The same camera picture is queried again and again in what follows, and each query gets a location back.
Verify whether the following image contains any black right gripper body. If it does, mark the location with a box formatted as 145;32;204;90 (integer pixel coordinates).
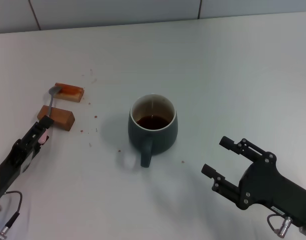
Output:
236;151;306;228

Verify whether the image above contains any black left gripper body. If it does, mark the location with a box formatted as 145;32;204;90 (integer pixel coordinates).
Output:
0;139;35;201

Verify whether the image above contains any dark brown coffee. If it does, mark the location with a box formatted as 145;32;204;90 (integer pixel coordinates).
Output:
136;114;170;131

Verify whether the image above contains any dark grey ceramic mug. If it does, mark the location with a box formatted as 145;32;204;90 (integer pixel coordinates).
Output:
127;92;179;169

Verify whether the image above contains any left gripper cable with connector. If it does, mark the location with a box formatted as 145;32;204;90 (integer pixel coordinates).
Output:
0;190;24;240

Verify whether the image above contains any stained wooden block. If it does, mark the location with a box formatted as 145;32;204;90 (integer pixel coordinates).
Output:
54;82;85;104

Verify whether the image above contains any gripper cable with connector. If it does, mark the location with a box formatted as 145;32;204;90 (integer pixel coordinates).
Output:
266;213;294;237
0;190;24;240

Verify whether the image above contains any right gripper cable with connector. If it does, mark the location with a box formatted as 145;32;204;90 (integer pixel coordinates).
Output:
266;213;294;237

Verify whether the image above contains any plain arched wooden block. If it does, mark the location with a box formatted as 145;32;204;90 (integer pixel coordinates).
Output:
37;104;76;132

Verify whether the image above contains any pink handled metal spoon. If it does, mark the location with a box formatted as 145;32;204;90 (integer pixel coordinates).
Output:
39;85;63;146

